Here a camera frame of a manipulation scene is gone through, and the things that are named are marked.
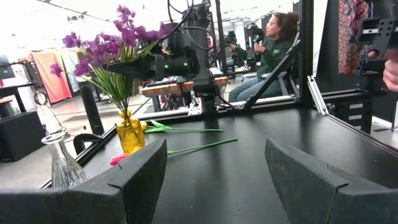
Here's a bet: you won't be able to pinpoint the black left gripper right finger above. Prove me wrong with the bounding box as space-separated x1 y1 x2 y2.
265 139 398 224

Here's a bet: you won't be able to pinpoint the person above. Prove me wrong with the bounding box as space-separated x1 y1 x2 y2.
228 11 301 103

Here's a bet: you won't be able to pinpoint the silver aluminium rail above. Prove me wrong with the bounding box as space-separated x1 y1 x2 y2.
307 75 330 116

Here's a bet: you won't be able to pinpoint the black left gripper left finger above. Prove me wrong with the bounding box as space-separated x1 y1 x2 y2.
0 139 168 224

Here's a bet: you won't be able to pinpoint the orange hanging cloth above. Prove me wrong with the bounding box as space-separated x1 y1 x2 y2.
32 51 73 104

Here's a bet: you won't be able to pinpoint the purple artificial flower bunch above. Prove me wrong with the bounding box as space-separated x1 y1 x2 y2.
49 4 175 125

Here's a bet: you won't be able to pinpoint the black aluminium table frame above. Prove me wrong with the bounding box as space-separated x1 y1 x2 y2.
40 0 398 189

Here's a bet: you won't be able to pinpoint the clear glass vase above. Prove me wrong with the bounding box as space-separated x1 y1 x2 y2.
41 132 90 189

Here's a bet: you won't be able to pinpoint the yellow artificial tulip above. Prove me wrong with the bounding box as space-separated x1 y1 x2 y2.
139 119 224 134

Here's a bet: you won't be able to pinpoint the person's hand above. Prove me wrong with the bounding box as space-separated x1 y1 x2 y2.
368 49 398 93

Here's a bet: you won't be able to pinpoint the yellow glass vase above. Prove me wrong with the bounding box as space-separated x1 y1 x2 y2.
115 109 146 156

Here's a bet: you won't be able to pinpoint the grey office chair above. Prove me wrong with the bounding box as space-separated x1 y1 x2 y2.
259 70 299 98

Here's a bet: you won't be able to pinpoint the black equipment case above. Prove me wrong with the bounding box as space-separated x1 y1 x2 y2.
0 110 46 162

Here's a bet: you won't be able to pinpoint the black table clamp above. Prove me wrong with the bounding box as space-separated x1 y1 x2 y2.
73 133 102 156

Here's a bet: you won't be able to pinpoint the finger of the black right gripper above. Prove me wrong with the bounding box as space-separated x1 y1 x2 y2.
104 54 156 70
105 65 156 80

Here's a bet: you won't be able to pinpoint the black floor post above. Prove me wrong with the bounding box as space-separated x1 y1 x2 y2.
80 85 106 136

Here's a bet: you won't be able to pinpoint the wooden workbench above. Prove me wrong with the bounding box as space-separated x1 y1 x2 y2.
141 76 229 113

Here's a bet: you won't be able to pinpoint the black box white labels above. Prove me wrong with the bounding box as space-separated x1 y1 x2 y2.
337 99 373 134

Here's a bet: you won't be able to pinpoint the red patterned hanging cloth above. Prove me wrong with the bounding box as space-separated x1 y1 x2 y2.
338 0 371 75

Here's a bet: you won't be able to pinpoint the red artificial tulip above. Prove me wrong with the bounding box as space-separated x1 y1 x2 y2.
109 138 239 167

